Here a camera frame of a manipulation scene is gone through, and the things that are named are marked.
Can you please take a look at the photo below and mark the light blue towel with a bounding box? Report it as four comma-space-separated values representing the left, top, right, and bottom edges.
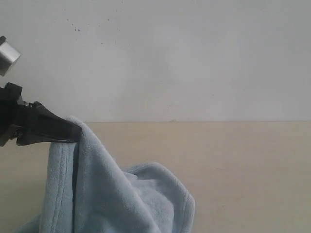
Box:
19, 116, 195, 233

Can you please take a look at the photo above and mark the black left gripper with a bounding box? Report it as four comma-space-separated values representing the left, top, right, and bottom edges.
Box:
0, 83, 82, 147

